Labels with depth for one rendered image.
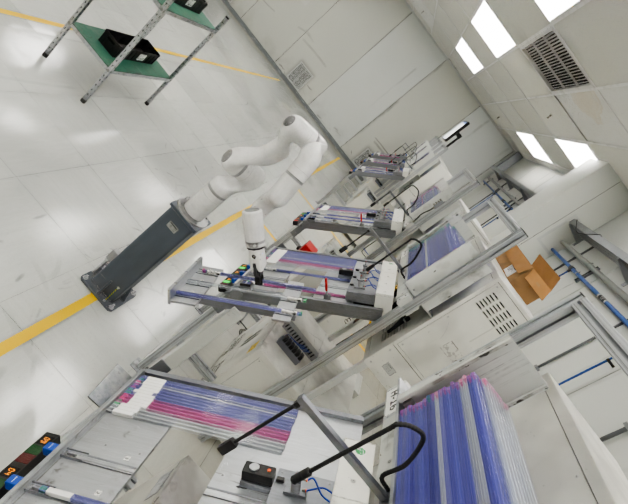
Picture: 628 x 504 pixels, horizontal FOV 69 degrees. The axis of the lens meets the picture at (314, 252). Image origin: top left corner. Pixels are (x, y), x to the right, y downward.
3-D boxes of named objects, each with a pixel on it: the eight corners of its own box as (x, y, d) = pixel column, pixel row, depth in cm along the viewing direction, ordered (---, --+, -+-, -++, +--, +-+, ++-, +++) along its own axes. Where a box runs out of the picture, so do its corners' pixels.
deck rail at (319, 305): (231, 298, 220) (232, 286, 219) (233, 296, 222) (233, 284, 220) (380, 322, 208) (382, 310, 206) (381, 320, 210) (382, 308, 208)
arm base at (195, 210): (170, 201, 224) (196, 178, 217) (188, 195, 241) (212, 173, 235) (195, 232, 225) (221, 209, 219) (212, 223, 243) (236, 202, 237)
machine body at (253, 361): (176, 404, 246) (259, 347, 225) (226, 343, 311) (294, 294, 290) (253, 493, 252) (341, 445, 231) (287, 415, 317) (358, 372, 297)
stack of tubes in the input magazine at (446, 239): (406, 281, 204) (459, 247, 195) (408, 249, 251) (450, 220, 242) (423, 303, 205) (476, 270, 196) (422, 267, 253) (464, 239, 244)
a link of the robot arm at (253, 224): (243, 237, 198) (246, 244, 189) (240, 207, 193) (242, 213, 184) (263, 234, 199) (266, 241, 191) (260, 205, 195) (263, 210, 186)
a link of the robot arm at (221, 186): (207, 176, 227) (241, 146, 219) (234, 196, 239) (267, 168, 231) (208, 191, 219) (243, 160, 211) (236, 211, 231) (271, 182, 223)
